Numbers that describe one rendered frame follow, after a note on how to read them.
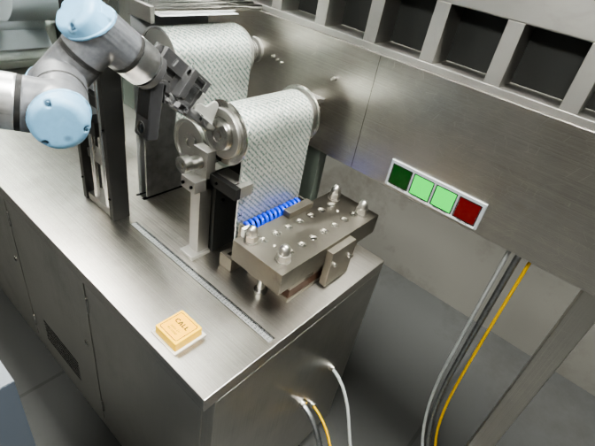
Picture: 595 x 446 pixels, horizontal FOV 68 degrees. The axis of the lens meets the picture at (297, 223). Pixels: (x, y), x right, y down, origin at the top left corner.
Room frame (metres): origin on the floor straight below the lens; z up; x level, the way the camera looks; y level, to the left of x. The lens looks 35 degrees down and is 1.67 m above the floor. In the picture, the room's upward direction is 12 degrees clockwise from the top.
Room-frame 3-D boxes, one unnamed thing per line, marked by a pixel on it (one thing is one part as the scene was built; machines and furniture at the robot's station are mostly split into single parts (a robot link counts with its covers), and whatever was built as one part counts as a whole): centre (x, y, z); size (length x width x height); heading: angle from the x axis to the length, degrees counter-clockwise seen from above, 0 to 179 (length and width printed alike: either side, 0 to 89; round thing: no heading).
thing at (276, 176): (0.96, 0.08, 1.11); 0.23 x 0.01 x 0.18; 145
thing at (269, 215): (0.95, 0.06, 1.03); 0.21 x 0.04 x 0.03; 145
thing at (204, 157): (0.88, 0.25, 1.05); 0.06 x 0.05 x 0.31; 145
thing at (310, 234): (0.93, -0.04, 1.00); 0.40 x 0.16 x 0.06; 145
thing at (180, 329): (0.61, 0.20, 0.91); 0.07 x 0.07 x 0.02; 55
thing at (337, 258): (0.89, -0.12, 0.97); 0.10 x 0.03 x 0.11; 145
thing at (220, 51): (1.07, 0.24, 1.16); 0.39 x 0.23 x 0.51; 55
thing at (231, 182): (0.88, 0.17, 1.14); 0.09 x 0.06 x 0.03; 55
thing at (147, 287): (1.46, 0.95, 0.88); 2.52 x 0.66 x 0.04; 55
